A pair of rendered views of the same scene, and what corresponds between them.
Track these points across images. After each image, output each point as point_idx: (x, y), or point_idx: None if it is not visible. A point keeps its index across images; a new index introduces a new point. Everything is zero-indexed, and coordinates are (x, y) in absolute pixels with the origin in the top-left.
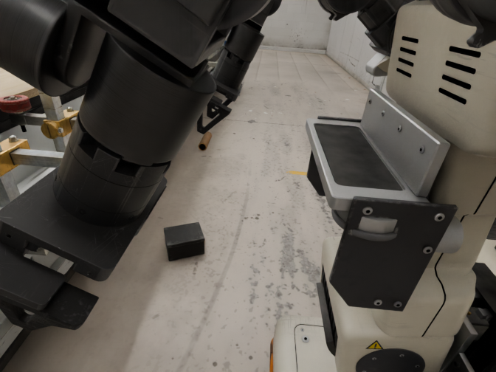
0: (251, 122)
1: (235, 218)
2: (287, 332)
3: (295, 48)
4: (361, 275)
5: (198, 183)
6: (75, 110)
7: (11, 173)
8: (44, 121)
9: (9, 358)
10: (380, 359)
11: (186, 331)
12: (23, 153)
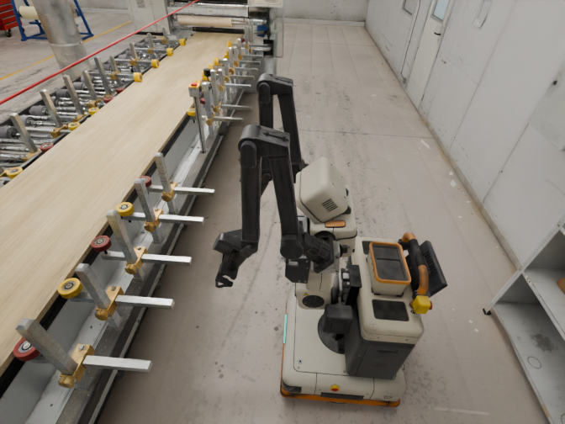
0: (282, 129)
1: (267, 223)
2: (293, 294)
3: (332, 20)
4: (293, 274)
5: (240, 194)
6: (174, 182)
7: (158, 226)
8: (162, 193)
9: (146, 310)
10: (308, 299)
11: (239, 296)
12: (163, 217)
